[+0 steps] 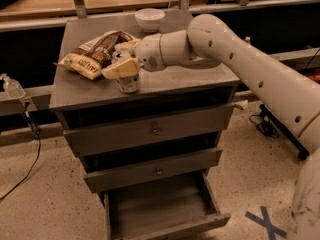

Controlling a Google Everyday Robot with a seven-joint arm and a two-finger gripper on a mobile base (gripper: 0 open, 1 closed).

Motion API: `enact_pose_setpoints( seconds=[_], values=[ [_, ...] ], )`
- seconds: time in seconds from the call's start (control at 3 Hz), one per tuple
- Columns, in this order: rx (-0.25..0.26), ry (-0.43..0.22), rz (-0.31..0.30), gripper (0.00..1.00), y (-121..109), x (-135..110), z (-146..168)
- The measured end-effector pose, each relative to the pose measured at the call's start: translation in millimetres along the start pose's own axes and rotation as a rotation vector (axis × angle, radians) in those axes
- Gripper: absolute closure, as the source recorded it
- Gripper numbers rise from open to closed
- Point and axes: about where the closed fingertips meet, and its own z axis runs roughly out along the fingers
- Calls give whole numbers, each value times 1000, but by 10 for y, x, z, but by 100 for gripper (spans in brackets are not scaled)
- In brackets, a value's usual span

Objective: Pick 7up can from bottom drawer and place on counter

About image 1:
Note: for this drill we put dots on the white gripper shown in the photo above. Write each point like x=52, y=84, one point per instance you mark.
x=149, y=53

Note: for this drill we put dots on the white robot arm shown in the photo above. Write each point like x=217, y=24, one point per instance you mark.
x=293, y=98

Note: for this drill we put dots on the grey top drawer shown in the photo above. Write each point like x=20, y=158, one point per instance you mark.
x=116, y=136

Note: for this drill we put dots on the grey wooden drawer cabinet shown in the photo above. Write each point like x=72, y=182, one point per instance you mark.
x=79, y=102

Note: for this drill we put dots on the grey middle drawer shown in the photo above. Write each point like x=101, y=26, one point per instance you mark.
x=152, y=170

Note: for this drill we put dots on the grey open bottom drawer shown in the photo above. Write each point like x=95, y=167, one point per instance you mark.
x=167, y=209

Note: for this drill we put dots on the brown chips bag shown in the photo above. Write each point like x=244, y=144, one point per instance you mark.
x=91, y=57

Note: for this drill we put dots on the white ceramic bowl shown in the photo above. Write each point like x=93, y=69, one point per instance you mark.
x=149, y=19

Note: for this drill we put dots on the clear plastic water bottle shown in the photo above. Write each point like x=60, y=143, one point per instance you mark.
x=247, y=40

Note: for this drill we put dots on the clear sanitizer pump bottle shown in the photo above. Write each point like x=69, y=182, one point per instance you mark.
x=12, y=87

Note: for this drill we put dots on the orange object on floor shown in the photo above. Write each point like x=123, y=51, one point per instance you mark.
x=314, y=75

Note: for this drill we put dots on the black stand base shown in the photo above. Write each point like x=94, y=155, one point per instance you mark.
x=268, y=128

